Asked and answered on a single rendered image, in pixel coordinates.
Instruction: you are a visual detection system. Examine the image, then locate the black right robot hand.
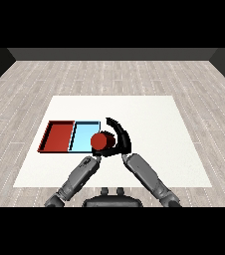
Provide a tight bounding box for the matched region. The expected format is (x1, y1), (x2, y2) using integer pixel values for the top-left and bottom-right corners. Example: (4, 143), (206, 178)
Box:
(101, 117), (132, 158)

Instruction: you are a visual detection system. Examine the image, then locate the small red can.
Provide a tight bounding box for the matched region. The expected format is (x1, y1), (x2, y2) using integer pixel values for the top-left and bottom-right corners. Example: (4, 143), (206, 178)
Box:
(90, 130), (117, 151)

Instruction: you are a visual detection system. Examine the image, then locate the light blue shallow open box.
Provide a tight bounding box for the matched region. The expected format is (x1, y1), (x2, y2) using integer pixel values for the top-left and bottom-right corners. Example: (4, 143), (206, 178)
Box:
(67, 120), (102, 154)

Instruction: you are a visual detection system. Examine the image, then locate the red shallow open box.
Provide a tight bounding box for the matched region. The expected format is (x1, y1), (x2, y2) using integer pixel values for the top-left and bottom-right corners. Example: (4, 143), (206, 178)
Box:
(37, 120), (76, 154)

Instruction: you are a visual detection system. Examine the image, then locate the dark grey robot body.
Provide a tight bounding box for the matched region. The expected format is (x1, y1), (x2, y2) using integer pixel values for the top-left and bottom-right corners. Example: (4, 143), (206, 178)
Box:
(82, 187), (144, 208)

